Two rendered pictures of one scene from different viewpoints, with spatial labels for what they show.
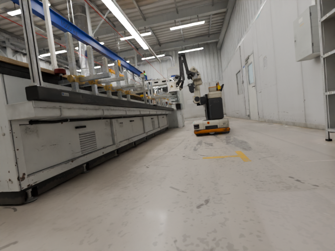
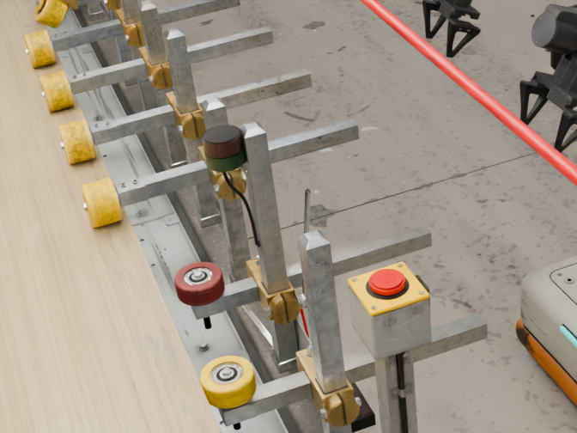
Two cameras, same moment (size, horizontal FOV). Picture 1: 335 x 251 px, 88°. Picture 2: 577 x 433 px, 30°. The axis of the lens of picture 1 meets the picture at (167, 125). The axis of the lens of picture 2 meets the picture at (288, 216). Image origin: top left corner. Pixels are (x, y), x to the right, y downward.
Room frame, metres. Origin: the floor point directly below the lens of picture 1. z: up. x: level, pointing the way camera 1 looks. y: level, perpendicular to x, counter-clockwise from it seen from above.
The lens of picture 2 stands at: (2.24, 0.83, 1.95)
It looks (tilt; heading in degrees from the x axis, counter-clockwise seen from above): 34 degrees down; 334
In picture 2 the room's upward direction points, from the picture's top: 8 degrees counter-clockwise
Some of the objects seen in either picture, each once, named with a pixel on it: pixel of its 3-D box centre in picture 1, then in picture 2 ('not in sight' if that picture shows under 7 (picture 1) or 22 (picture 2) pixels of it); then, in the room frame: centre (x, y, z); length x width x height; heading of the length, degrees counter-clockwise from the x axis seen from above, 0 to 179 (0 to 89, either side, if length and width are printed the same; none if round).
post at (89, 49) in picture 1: (92, 72); not in sight; (1.58, 0.61, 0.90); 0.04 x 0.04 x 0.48; 79
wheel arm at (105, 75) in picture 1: (83, 79); not in sight; (1.36, 0.60, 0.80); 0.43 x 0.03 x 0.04; 79
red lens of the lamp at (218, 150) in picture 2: not in sight; (222, 141); (3.55, 0.28, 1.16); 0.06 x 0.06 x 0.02
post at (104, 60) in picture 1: (107, 81); not in sight; (1.82, 0.56, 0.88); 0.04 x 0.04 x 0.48; 79
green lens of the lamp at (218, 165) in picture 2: not in sight; (224, 155); (3.55, 0.28, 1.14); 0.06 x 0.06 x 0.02
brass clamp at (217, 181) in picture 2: not in sight; (221, 171); (3.81, 0.18, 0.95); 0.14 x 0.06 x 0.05; 169
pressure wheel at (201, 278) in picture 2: not in sight; (203, 300); (3.60, 0.34, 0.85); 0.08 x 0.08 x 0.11
